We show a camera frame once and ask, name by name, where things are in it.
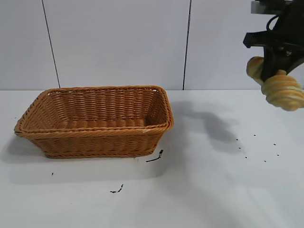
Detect long striped bread loaf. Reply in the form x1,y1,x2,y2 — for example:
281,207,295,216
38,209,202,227
246,57,304,112

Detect brown woven wicker basket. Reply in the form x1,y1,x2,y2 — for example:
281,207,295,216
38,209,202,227
14,85,175,159

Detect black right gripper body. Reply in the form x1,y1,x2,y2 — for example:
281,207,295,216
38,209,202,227
242,0,304,57

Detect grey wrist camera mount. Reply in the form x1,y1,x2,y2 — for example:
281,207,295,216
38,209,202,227
251,0,289,15

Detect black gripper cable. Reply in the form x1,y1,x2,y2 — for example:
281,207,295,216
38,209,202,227
266,15,280,31

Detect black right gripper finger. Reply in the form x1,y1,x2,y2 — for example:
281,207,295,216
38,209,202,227
285,53,304,75
260,46,287,81

